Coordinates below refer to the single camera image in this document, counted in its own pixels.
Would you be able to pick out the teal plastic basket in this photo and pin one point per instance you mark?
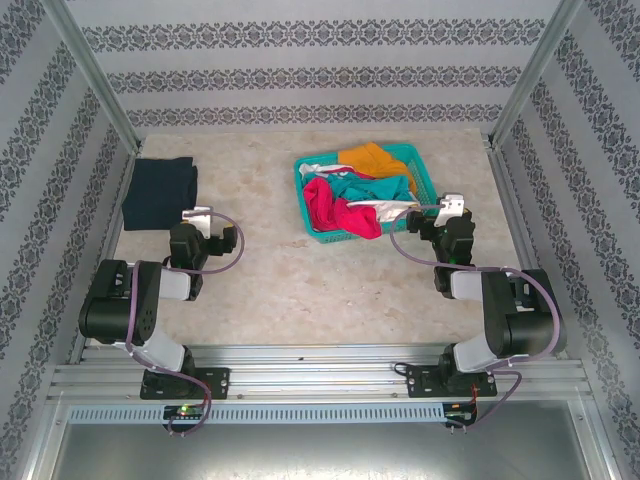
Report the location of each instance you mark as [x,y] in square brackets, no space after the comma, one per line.
[425,170]

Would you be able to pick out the teal t-shirt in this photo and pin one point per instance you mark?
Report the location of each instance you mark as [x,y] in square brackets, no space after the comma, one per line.
[370,187]

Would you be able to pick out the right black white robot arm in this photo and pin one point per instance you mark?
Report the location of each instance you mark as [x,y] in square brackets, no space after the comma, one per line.
[520,320]

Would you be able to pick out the pile of colourful clothes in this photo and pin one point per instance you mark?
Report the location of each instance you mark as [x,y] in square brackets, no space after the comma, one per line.
[390,207]

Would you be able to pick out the folded navy t-shirt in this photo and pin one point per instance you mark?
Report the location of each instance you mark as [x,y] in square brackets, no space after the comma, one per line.
[157,192]

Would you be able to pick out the orange t-shirt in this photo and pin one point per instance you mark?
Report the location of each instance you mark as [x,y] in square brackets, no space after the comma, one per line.
[372,160]

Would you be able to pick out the pink t-shirt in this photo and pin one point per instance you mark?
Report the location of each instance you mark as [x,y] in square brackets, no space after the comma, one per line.
[325,205]

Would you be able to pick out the left green circuit board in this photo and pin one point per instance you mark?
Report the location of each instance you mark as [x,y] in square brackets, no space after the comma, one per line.
[184,411]

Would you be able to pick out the grey metal sheet panel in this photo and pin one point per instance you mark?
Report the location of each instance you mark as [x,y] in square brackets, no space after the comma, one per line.
[320,452]

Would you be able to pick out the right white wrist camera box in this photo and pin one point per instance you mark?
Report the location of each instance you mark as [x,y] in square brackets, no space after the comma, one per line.
[450,207]

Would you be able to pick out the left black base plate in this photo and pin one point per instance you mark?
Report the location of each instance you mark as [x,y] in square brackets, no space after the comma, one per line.
[217,382]

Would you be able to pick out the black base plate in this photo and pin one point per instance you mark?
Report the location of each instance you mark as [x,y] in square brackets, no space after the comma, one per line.
[217,382]
[420,382]

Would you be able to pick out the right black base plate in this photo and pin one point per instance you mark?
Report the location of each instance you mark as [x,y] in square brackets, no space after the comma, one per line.
[420,382]

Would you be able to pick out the aluminium rail frame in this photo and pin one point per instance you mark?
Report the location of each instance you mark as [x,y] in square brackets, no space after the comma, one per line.
[310,370]

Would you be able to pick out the right aluminium corner post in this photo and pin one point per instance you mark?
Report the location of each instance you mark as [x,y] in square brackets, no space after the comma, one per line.
[535,65]

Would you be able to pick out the aluminium corner post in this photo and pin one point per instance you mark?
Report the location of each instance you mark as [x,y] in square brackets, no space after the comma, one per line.
[535,65]
[95,65]

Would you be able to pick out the left aluminium corner post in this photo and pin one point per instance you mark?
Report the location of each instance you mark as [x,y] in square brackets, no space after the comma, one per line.
[95,65]

